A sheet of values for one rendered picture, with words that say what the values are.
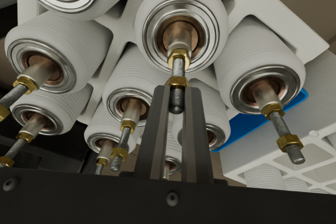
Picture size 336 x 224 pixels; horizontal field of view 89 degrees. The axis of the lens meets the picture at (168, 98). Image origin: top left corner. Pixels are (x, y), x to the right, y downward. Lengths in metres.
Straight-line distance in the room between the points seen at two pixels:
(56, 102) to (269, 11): 0.32
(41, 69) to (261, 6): 0.27
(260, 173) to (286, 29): 0.38
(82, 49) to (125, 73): 0.06
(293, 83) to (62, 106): 0.32
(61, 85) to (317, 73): 0.53
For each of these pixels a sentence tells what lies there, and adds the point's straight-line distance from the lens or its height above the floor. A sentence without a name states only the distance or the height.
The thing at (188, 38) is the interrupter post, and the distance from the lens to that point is 0.16.
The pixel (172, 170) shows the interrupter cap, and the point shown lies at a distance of 0.39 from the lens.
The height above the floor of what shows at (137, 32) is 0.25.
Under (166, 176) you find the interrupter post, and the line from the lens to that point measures 0.35.
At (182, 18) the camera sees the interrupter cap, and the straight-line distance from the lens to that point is 0.17.
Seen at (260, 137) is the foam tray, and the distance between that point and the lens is 0.53.
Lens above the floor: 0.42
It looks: 48 degrees down
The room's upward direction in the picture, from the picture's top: 173 degrees counter-clockwise
